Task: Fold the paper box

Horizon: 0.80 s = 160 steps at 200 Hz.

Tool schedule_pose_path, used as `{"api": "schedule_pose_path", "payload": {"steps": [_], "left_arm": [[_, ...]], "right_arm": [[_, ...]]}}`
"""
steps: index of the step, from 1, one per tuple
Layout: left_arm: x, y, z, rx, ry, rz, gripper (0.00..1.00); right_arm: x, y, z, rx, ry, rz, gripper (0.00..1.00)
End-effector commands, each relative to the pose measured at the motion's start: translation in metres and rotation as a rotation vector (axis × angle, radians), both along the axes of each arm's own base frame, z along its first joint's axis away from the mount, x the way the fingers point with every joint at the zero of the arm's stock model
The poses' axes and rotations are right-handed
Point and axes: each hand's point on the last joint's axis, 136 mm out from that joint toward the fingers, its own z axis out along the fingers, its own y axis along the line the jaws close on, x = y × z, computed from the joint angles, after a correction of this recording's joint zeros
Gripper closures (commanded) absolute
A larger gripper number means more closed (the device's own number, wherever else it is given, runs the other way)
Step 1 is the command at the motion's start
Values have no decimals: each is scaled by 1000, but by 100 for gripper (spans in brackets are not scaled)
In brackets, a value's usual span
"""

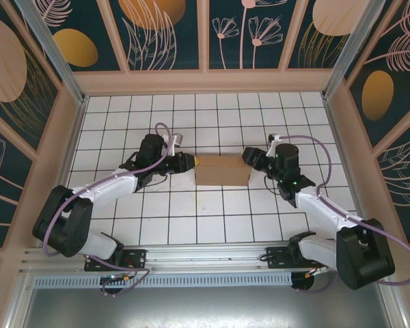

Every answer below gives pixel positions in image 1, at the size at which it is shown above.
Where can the brown cardboard box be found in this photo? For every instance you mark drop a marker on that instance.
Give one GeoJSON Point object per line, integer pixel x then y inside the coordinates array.
{"type": "Point", "coordinates": [222, 171]}

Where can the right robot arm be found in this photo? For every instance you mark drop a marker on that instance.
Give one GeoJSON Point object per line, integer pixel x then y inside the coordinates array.
{"type": "Point", "coordinates": [328, 208]}

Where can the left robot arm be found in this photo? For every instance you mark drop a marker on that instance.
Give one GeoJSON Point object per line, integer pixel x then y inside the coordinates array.
{"type": "Point", "coordinates": [106, 188]}

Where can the small controller board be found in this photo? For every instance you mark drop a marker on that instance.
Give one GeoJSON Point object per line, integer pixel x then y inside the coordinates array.
{"type": "Point", "coordinates": [116, 278]}

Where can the grey metal sheet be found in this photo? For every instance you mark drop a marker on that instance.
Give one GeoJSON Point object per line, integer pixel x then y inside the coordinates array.
{"type": "Point", "coordinates": [205, 307]}

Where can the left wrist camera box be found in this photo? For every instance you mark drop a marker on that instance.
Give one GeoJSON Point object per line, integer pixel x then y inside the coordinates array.
{"type": "Point", "coordinates": [178, 139]}

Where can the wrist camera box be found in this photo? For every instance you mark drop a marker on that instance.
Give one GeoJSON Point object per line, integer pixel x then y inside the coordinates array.
{"type": "Point", "coordinates": [274, 138]}
{"type": "Point", "coordinates": [178, 139]}

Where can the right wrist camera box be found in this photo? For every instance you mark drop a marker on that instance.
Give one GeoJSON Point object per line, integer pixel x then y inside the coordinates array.
{"type": "Point", "coordinates": [274, 138]}

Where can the aluminium table edge rail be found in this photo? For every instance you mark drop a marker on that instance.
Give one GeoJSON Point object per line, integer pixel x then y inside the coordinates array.
{"type": "Point", "coordinates": [348, 171]}

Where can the aluminium front mounting rail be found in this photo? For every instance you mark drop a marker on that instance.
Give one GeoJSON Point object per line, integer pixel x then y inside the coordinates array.
{"type": "Point", "coordinates": [208, 254]}

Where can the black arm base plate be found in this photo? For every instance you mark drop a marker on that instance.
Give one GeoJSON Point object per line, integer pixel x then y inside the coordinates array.
{"type": "Point", "coordinates": [138, 258]}
{"type": "Point", "coordinates": [275, 261]}

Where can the wall panel with leaf outlines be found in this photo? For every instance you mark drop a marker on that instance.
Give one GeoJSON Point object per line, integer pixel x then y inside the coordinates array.
{"type": "Point", "coordinates": [150, 41]}

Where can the wall panel with fern outline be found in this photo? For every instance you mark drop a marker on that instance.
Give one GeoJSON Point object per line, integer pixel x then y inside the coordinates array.
{"type": "Point", "coordinates": [379, 95]}

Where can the wall panel with pink flowers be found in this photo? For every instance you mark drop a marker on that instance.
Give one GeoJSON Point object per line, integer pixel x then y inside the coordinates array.
{"type": "Point", "coordinates": [232, 51]}

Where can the wall panel with pink leaves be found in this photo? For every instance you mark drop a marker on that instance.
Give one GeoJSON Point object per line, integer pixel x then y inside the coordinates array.
{"type": "Point", "coordinates": [403, 177]}

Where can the wall panel with pale disc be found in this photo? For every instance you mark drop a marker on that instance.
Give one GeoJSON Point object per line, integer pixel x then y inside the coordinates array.
{"type": "Point", "coordinates": [314, 44]}

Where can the aluminium frame post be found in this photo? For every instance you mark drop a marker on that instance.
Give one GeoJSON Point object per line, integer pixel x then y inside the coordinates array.
{"type": "Point", "coordinates": [351, 51]}
{"type": "Point", "coordinates": [58, 58]}

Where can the wall panel with orange oval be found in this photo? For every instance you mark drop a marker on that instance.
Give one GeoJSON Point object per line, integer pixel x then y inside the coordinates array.
{"type": "Point", "coordinates": [75, 48]}

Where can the wall panel with single flower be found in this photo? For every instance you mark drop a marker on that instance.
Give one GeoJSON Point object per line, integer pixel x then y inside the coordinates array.
{"type": "Point", "coordinates": [3, 191]}

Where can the wall panel with golden lines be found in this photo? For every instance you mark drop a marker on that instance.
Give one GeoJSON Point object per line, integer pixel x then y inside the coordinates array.
{"type": "Point", "coordinates": [7, 68]}

